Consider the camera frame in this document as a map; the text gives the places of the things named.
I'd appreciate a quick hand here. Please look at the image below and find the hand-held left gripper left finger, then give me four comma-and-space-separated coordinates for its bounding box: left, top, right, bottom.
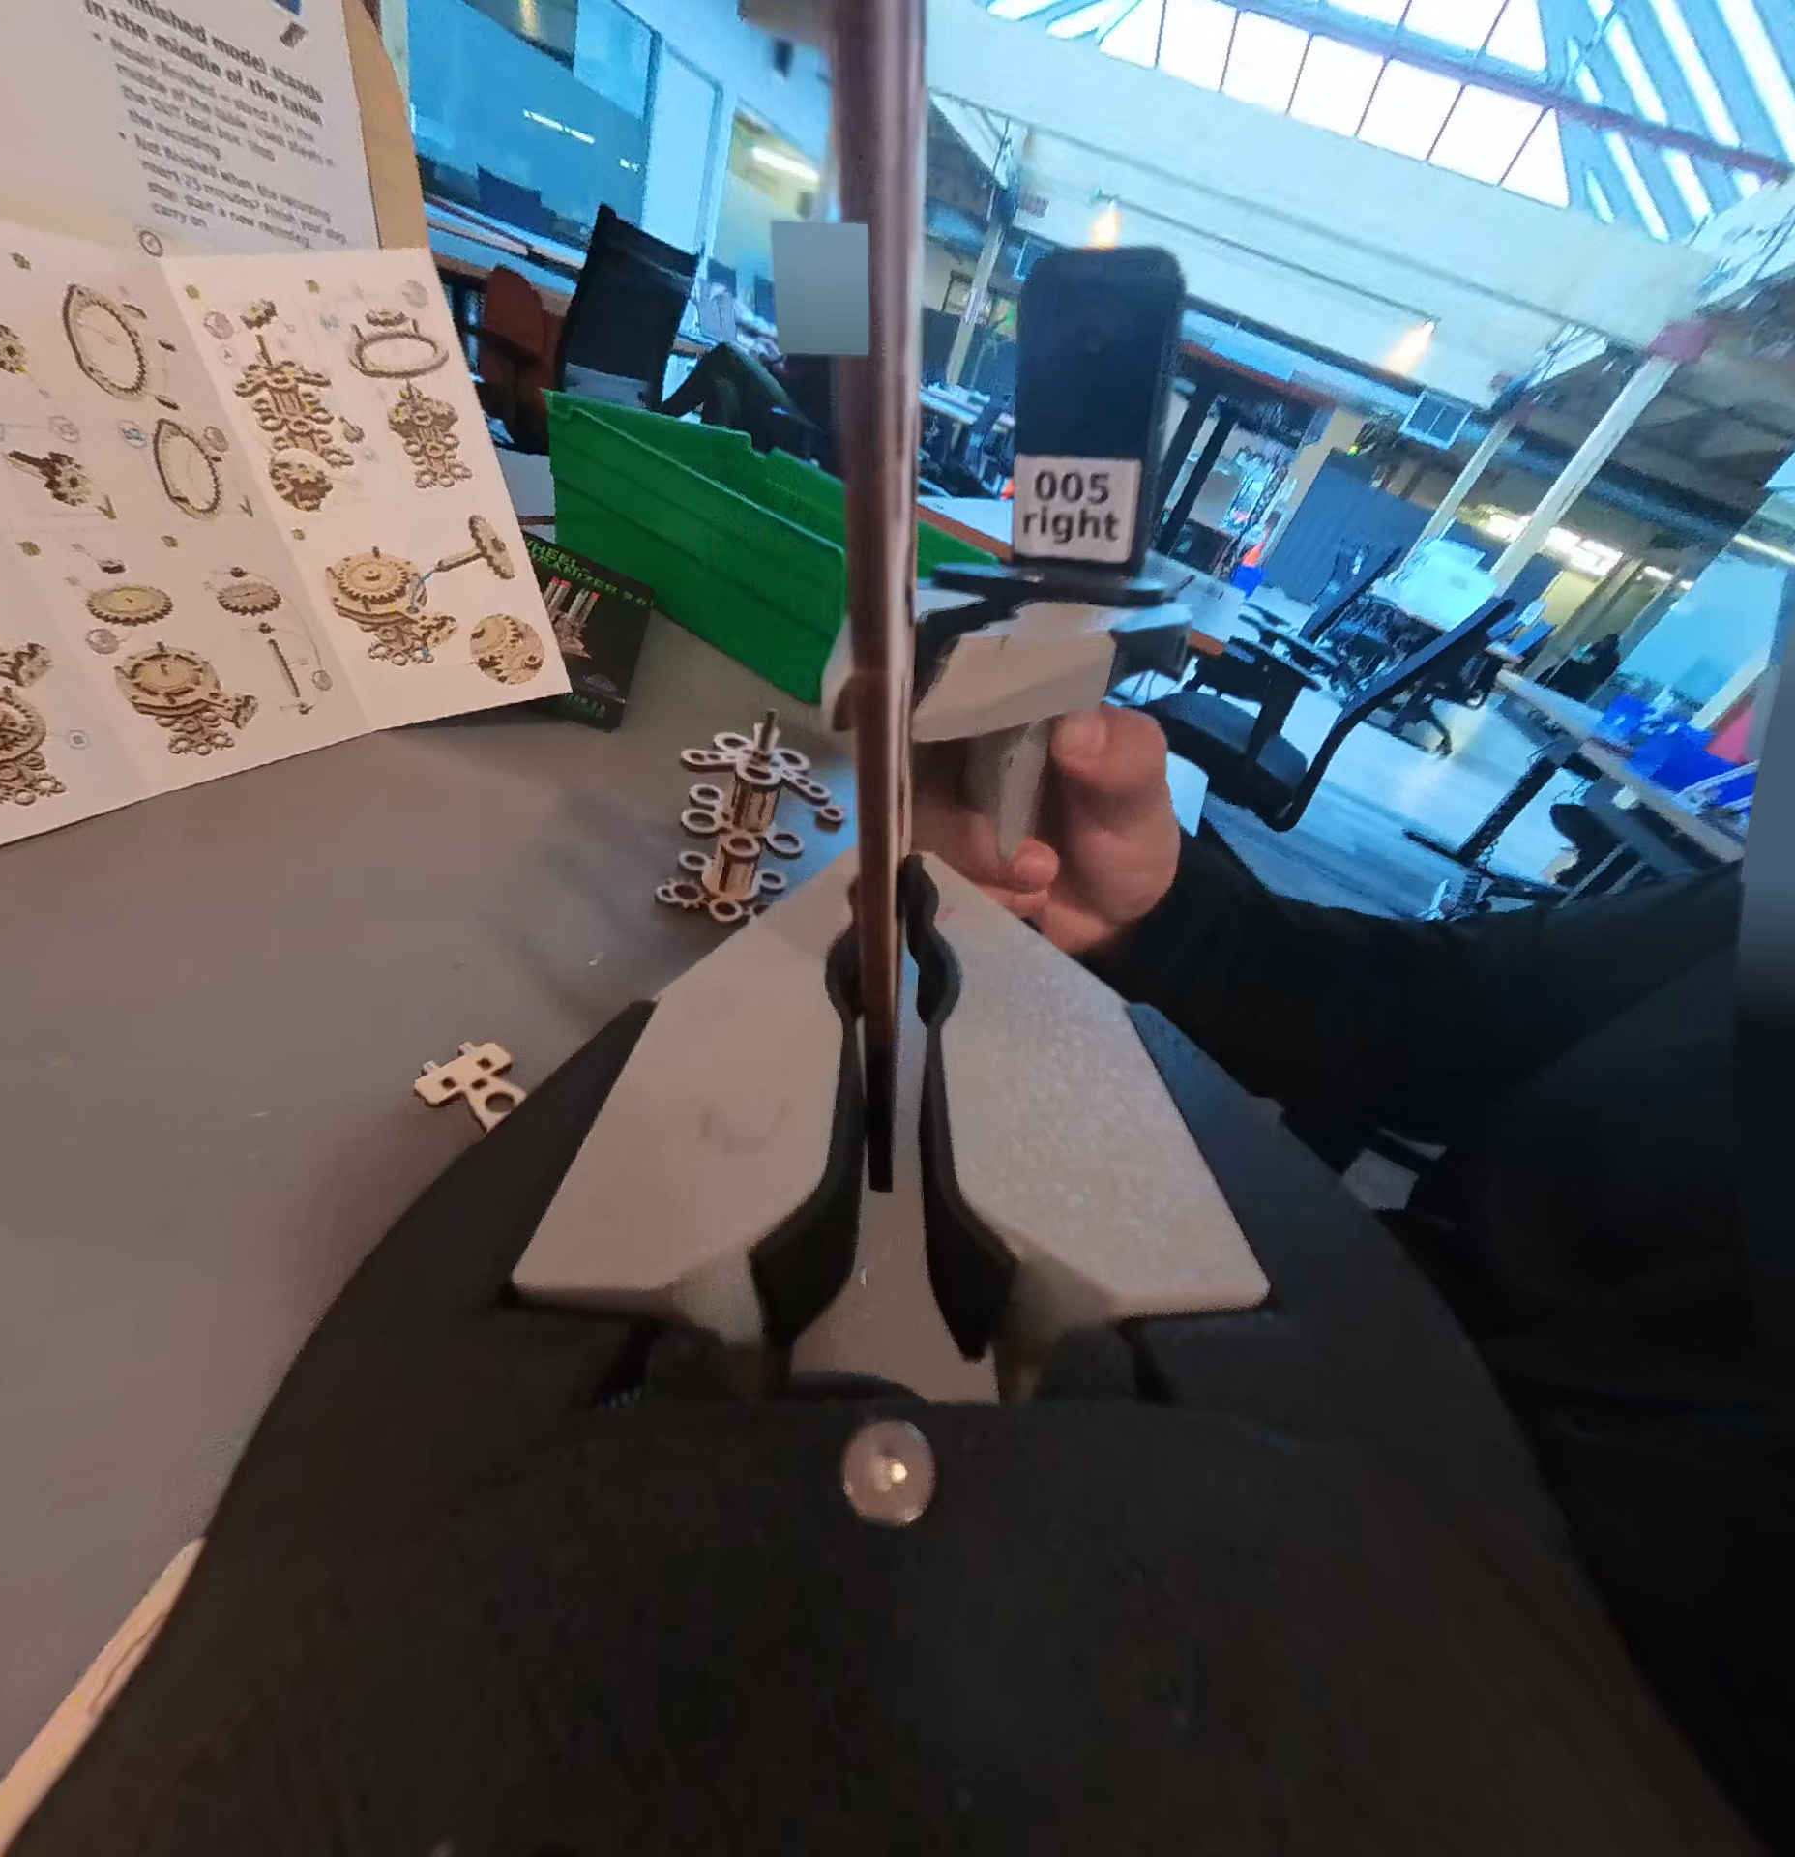
507, 870, 867, 1351

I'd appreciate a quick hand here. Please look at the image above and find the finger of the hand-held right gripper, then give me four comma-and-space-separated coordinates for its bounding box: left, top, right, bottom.
823, 607, 1197, 863
912, 598, 1047, 684

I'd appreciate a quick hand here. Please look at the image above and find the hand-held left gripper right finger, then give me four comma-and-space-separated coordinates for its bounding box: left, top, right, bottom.
903, 852, 1275, 1366

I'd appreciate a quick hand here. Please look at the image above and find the wooden sheet with spoked wheel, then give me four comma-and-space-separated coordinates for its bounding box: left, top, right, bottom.
831, 0, 928, 1194

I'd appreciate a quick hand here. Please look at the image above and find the wooden model assembly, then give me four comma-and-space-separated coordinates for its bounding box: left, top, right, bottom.
658, 707, 850, 926

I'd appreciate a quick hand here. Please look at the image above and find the person's right forearm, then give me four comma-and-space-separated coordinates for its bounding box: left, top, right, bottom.
1085, 834, 1748, 1163

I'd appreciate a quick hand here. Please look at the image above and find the person's right hand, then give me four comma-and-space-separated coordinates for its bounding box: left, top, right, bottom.
969, 706, 1184, 960

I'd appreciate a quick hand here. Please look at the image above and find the black office chair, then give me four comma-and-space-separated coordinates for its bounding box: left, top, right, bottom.
556, 203, 703, 414
1144, 591, 1519, 836

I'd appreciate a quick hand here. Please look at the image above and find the small wooden connector part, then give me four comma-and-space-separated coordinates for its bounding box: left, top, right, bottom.
411, 1037, 529, 1127

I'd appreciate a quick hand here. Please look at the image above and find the green plastic bin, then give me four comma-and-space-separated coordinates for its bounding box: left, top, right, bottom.
547, 388, 963, 707

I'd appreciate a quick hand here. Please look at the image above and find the black kit box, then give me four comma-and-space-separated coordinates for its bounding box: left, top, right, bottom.
520, 529, 656, 731

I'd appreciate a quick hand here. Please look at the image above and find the person's black top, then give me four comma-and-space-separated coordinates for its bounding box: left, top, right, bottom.
1418, 927, 1795, 1857

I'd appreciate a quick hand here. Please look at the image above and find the folded assembly instruction booklet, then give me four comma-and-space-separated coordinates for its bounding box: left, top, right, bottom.
0, 218, 572, 856

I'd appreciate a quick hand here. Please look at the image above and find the wooden sheet with lobed cutouts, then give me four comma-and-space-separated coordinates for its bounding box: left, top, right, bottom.
0, 1539, 206, 1857

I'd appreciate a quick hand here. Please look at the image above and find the white instruction poster board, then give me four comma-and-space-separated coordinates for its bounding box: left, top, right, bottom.
0, 0, 427, 263

